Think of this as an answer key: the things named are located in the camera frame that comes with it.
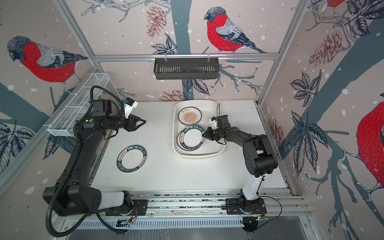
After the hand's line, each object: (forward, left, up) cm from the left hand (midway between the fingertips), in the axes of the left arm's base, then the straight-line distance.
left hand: (140, 119), depth 74 cm
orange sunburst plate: (+25, -24, -27) cm, 44 cm away
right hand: (+4, -33, -23) cm, 40 cm away
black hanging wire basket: (+49, -22, -1) cm, 53 cm away
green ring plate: (+5, -25, -27) cm, 37 cm away
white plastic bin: (+32, -39, -27) cm, 57 cm away
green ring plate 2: (0, +11, -28) cm, 31 cm away
